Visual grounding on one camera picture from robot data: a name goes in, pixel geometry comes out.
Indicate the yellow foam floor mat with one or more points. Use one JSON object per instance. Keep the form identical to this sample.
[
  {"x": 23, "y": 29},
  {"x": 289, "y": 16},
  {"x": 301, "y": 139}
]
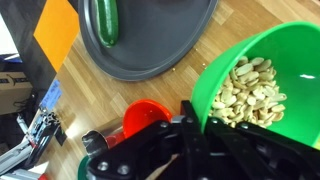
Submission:
[{"x": 55, "y": 30}]

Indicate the grey round metal tray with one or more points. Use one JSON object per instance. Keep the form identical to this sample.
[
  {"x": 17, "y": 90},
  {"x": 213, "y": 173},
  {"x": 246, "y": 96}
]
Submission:
[{"x": 160, "y": 36}]

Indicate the brown cardboard box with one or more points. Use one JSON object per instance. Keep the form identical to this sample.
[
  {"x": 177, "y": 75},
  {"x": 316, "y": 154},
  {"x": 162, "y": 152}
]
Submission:
[{"x": 13, "y": 96}]

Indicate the blue paper label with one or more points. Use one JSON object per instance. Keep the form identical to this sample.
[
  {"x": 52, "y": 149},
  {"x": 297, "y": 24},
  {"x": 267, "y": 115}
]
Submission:
[{"x": 51, "y": 95}]

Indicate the large green cucumber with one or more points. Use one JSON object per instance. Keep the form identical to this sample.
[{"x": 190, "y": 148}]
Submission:
[{"x": 106, "y": 23}]

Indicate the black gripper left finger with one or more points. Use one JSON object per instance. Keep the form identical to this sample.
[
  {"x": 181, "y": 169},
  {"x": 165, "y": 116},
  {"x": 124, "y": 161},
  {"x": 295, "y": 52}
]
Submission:
[{"x": 140, "y": 146}]

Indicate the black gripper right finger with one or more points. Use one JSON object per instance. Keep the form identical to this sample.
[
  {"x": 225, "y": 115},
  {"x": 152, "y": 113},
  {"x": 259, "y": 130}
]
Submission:
[{"x": 253, "y": 156}]

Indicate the pile of peanuts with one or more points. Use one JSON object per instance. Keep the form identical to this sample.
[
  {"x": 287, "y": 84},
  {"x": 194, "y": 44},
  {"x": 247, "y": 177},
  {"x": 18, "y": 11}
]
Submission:
[{"x": 246, "y": 96}]

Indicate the red plastic bowl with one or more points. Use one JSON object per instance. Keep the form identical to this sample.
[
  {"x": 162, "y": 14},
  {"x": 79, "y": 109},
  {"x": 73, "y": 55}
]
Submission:
[{"x": 143, "y": 116}]

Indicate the aluminium extrusion stand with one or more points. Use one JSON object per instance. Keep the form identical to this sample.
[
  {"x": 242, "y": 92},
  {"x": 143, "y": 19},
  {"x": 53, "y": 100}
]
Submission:
[{"x": 43, "y": 121}]

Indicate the green plastic plate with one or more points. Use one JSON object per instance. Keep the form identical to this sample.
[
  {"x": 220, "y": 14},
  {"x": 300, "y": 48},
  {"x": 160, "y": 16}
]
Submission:
[{"x": 82, "y": 170}]

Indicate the green plastic bowl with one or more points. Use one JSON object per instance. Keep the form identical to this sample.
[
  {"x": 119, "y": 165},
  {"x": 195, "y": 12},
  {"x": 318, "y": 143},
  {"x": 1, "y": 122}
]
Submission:
[{"x": 293, "y": 43}]

